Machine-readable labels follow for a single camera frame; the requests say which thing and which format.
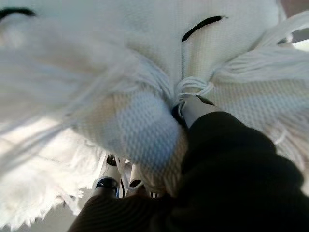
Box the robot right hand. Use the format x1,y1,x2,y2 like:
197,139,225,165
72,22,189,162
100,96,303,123
67,95,309,232

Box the white fringed cushion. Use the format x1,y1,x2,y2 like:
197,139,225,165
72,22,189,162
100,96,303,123
0,0,309,230

